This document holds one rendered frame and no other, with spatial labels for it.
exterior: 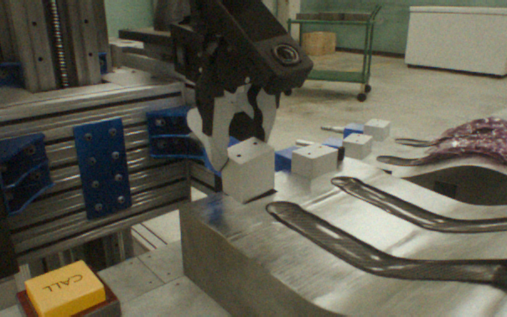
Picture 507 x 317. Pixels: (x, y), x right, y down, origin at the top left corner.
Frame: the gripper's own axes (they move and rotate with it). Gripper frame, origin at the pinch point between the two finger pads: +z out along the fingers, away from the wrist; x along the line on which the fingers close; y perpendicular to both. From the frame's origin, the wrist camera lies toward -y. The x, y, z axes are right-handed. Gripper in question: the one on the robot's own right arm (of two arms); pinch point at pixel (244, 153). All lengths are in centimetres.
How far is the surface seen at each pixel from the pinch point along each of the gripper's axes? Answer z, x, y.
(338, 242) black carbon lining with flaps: 4.1, -0.6, -13.7
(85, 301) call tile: 8.5, 20.4, 0.0
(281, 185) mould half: 5.3, -4.0, -2.0
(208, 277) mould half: 9.6, 9.0, -4.5
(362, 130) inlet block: 13.3, -35.3, 8.6
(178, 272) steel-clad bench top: 13.0, 9.7, 1.0
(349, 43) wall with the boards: 239, -666, 486
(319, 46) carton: 231, -586, 495
